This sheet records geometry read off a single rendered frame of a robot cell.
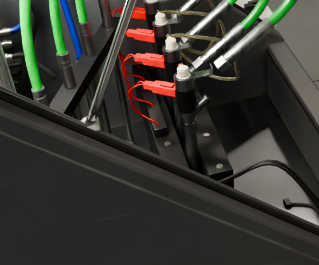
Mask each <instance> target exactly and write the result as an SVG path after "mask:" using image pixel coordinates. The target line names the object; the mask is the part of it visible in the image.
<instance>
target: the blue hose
mask: <svg viewBox="0 0 319 265"><path fill-rule="evenodd" d="M59 1H60V4H61V6H62V9H63V12H64V15H65V18H66V22H67V25H68V28H69V31H70V34H71V38H72V40H73V43H74V47H75V51H76V56H77V61H78V60H79V58H80V56H81V55H82V53H83V51H82V48H81V44H80V40H79V37H78V34H77V30H76V27H75V23H74V20H73V17H72V14H71V11H70V8H69V5H68V2H67V0H59ZM10 31H11V34H16V33H18V32H20V31H21V29H20V23H19V24H17V25H16V26H15V27H10Z"/></svg>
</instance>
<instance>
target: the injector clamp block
mask: <svg viewBox="0 0 319 265"><path fill-rule="evenodd" d="M146 68H147V70H148V73H149V76H150V79H151V81H153V82H155V80H157V77H156V74H155V71H154V69H153V66H148V65H146ZM194 87H195V96H196V100H198V99H199V98H201V95H200V93H199V91H198V88H197V86H196V84H195V82H194ZM135 88H136V94H137V98H138V99H141V100H143V97H142V94H141V91H140V88H139V86H137V87H135ZM156 97H157V100H158V102H159V105H160V108H161V111H162V114H163V117H164V120H165V122H166V125H167V129H168V134H167V135H165V136H160V137H155V135H154V133H153V130H152V126H151V123H150V120H149V119H146V118H144V117H143V120H144V123H145V126H146V130H147V133H148V136H149V142H150V148H151V152H152V153H154V154H156V155H159V156H161V157H163V158H166V159H168V160H171V161H173V162H175V163H177V164H180V165H182V166H184V167H186V168H189V165H188V157H187V156H185V155H184V153H183V150H182V147H181V144H180V141H179V138H178V134H177V130H175V127H174V125H173V122H172V119H171V116H170V113H169V111H168V107H167V105H166V102H165V99H164V97H163V95H160V94H156ZM138 103H139V107H140V110H141V113H142V114H143V115H144V116H146V117H149V116H148V113H147V110H146V107H145V104H144V102H142V101H138ZM194 118H195V119H196V124H197V130H196V133H197V142H198V152H199V160H200V170H201V174H202V175H204V176H207V177H209V178H211V179H214V180H216V181H219V180H222V179H224V178H226V177H229V176H231V175H233V168H232V166H231V163H230V161H229V159H228V157H227V154H226V152H225V150H224V148H223V145H222V143H221V140H220V138H219V136H218V134H217V131H216V129H215V127H214V125H213V122H212V120H211V118H210V116H209V113H208V111H207V109H206V107H204V109H203V110H201V111H200V112H199V113H198V114H197V115H196V116H195V117H194ZM224 184H225V185H227V186H229V187H232V188H234V179H232V180H230V181H228V182H226V183H224Z"/></svg>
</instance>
